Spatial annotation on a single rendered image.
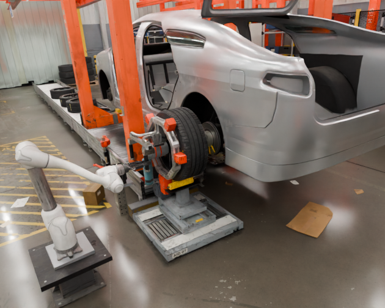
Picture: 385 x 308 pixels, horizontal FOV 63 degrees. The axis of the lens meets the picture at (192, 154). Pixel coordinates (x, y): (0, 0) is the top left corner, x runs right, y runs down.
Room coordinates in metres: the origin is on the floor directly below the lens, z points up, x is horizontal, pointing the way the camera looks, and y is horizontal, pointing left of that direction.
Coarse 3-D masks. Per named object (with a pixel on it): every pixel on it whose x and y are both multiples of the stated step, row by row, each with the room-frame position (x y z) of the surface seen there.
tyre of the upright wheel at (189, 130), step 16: (160, 112) 2.76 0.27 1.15; (176, 112) 2.65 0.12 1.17; (192, 112) 2.68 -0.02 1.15; (176, 128) 2.51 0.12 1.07; (192, 128) 2.52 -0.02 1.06; (192, 144) 2.44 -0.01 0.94; (160, 160) 2.84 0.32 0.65; (192, 160) 2.43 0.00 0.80; (176, 176) 2.57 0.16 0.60; (192, 176) 2.57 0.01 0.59
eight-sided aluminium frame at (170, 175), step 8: (152, 120) 2.70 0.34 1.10; (160, 120) 2.60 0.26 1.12; (152, 128) 2.83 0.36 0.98; (168, 136) 2.46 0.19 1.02; (176, 144) 2.42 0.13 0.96; (176, 152) 2.45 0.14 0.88; (152, 160) 2.80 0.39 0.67; (160, 168) 2.72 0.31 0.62; (176, 168) 2.41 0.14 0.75; (168, 176) 2.53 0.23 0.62
